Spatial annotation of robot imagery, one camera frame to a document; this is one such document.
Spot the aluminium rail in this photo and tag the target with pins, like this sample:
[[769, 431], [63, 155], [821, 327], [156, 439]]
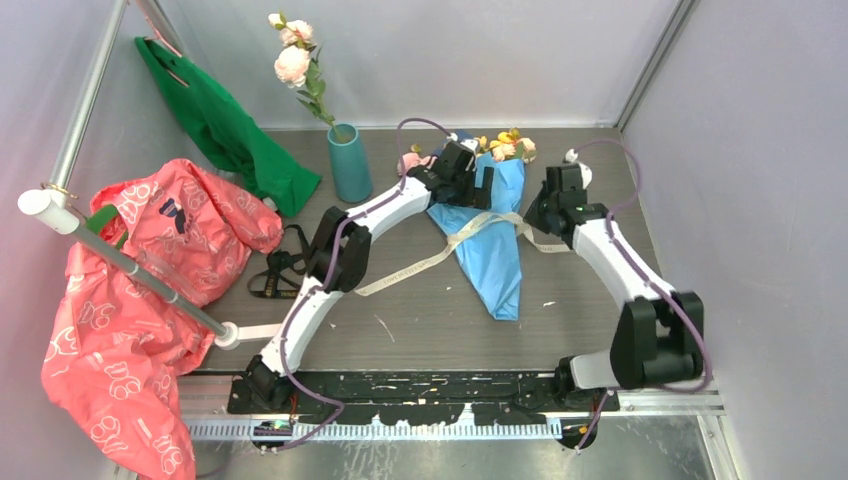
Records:
[[204, 398]]

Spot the grey rod with white caps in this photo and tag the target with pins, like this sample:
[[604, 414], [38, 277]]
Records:
[[40, 204]]

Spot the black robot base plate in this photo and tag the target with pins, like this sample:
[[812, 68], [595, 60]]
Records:
[[418, 397]]

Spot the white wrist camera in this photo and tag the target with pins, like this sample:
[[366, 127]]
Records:
[[586, 174], [464, 139]]

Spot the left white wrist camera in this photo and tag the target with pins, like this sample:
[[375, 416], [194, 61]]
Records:
[[464, 139]]

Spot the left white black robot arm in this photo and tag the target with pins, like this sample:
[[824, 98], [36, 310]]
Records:
[[338, 257]]

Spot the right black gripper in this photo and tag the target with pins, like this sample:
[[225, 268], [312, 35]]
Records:
[[533, 216]]

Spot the silver metal frame pole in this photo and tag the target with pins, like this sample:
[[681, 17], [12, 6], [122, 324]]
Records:
[[74, 135]]

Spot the pink rose stem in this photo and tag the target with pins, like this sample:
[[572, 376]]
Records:
[[298, 67]]

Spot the teal ceramic vase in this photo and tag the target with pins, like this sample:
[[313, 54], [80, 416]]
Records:
[[349, 164]]

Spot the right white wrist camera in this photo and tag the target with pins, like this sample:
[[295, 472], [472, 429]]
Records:
[[586, 174]]

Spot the green cloth bag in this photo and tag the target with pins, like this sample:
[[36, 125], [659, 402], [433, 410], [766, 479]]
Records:
[[225, 133]]

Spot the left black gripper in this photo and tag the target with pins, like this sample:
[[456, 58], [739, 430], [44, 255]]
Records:
[[478, 198]]

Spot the pink printed raincoat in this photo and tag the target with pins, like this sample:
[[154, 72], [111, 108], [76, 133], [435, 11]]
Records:
[[118, 348]]

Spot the cream printed ribbon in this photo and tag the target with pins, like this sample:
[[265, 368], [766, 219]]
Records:
[[472, 228]]

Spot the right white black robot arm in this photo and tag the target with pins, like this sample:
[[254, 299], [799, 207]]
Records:
[[659, 335]]

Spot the blue paper bouquet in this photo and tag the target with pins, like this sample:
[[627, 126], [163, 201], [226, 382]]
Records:
[[490, 258]]

